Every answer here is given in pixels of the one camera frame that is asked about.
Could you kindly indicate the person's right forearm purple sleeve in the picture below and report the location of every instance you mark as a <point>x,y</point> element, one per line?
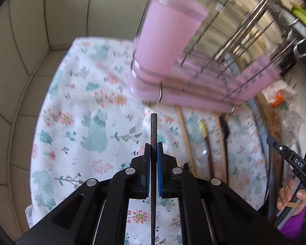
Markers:
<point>294,224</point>

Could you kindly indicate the person's right hand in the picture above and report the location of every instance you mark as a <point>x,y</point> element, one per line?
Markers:
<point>289,194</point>

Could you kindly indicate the orange object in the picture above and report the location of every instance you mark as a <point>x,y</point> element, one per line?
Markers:
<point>278,99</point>

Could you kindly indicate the pink utensil cup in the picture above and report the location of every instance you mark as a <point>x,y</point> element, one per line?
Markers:
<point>165,35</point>

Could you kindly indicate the floral bear printed cloth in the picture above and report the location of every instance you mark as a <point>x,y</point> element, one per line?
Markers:
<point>91,132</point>

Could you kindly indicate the green rimmed basket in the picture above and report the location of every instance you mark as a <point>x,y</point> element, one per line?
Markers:
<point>303,15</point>

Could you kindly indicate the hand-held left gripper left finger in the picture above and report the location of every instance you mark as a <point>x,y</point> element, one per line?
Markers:
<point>145,173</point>

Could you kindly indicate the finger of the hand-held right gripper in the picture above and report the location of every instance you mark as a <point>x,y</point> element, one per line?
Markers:
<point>279,146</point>

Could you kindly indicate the pink drip tray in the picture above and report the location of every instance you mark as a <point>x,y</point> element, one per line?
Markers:
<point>193,95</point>

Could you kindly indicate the dark grey chopstick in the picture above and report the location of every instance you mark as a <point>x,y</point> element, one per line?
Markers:
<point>153,132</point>

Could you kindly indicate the brown chopstick with gold end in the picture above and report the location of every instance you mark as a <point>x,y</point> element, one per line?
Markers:
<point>206,143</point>

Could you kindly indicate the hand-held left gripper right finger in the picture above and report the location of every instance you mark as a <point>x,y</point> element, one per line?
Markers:
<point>160,173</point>

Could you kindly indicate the black chopstick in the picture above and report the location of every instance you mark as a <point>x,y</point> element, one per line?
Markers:
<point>225,129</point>

